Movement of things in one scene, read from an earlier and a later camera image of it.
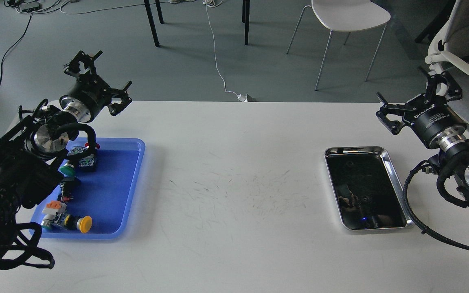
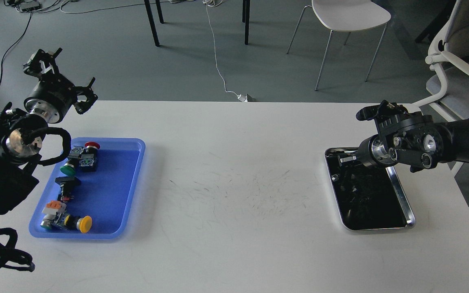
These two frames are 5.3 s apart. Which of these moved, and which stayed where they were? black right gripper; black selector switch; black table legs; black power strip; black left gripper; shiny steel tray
Moved: black right gripper; black left gripper
Stayed: black selector switch; shiny steel tray; black table legs; black power strip
